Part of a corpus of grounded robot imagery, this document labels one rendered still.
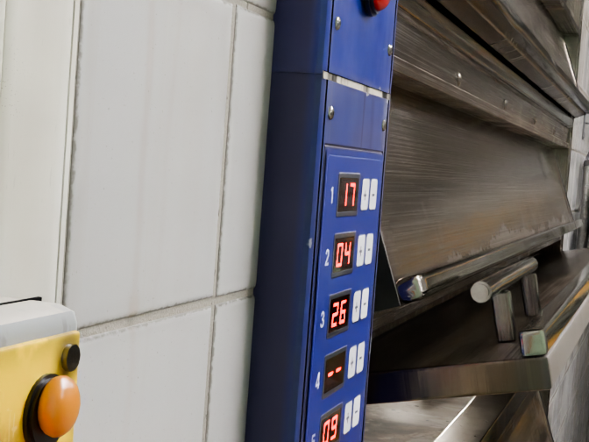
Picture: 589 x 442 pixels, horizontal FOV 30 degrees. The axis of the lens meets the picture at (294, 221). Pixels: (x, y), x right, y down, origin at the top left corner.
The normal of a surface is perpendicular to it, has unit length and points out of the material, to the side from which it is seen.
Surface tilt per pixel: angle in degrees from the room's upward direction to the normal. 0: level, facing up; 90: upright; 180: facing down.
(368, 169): 90
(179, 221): 90
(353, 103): 90
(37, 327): 68
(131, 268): 90
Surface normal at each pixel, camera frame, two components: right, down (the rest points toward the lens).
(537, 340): -0.32, 0.03
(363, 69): 0.95, 0.09
